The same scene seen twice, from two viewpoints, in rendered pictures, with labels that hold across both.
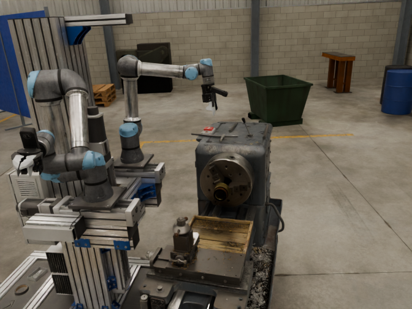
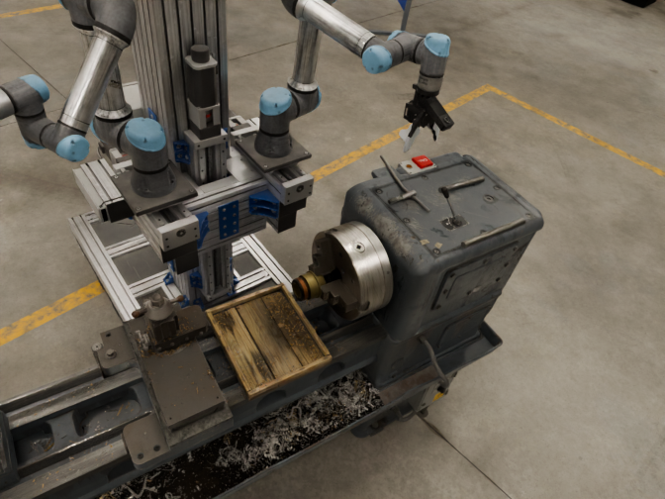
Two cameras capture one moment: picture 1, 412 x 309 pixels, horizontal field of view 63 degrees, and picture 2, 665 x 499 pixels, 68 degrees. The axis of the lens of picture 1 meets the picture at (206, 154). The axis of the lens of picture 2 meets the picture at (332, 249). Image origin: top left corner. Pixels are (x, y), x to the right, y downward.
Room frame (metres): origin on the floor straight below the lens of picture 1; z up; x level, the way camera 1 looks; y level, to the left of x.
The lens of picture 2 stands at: (0.87, -0.73, 2.30)
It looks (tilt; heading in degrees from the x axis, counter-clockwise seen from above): 45 degrees down; 36
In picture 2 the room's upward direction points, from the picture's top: 10 degrees clockwise
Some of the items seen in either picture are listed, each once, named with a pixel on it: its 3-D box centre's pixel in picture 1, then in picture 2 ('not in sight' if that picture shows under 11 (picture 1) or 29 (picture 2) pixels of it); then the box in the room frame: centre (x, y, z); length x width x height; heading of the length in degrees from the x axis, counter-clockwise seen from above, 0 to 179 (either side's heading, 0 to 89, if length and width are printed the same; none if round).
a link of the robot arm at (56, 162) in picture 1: (52, 164); (38, 129); (1.26, 0.63, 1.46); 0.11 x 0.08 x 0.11; 102
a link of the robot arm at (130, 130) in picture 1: (129, 135); (276, 109); (2.04, 0.48, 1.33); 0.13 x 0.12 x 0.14; 2
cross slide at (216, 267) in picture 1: (197, 263); (171, 358); (1.24, 0.06, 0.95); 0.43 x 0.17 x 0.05; 74
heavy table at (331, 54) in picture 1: (336, 71); not in sight; (10.12, -3.99, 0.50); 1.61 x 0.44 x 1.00; 179
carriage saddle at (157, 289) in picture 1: (197, 279); (159, 377); (1.19, 0.06, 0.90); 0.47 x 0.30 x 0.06; 74
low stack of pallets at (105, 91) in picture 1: (97, 95); not in sight; (9.50, 3.03, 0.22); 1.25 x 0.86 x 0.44; 1
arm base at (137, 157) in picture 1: (131, 152); (273, 136); (2.03, 0.48, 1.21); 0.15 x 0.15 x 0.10
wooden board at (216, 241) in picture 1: (216, 235); (267, 336); (1.54, -0.04, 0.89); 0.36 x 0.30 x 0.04; 74
